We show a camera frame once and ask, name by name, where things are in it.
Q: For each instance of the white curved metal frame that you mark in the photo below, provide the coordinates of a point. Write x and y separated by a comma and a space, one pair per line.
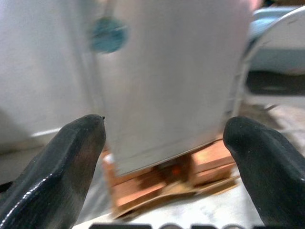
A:
262, 43

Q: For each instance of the white fridge cabinet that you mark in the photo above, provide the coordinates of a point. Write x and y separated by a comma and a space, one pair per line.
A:
100, 78

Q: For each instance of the red brick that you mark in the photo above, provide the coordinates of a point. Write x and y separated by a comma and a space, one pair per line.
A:
135, 193
212, 159

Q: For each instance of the light blue plastic tub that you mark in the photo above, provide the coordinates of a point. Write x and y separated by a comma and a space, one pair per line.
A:
278, 52

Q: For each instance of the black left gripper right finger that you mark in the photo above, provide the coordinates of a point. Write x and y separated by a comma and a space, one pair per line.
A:
269, 171

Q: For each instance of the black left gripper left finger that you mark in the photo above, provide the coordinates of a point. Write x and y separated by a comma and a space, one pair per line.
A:
59, 171

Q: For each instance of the light blue fridge door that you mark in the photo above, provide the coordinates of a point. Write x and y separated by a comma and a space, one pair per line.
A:
171, 83

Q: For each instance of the round teal sticker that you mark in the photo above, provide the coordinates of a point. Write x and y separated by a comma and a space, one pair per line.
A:
108, 35

